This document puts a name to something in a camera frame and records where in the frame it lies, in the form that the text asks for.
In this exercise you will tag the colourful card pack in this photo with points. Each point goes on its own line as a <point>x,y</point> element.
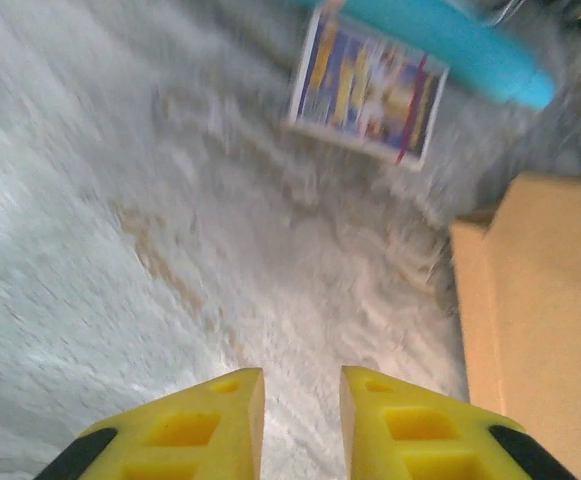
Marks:
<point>360,100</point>

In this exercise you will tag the brown cardboard paper box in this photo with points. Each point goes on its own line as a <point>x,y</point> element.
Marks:
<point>545,325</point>

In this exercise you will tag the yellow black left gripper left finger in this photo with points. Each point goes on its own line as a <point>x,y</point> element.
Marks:
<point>180,435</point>

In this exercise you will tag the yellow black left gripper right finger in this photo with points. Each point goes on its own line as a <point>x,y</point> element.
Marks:
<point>420,435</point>

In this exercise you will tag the light blue pen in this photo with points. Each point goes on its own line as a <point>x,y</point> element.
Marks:
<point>445,45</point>

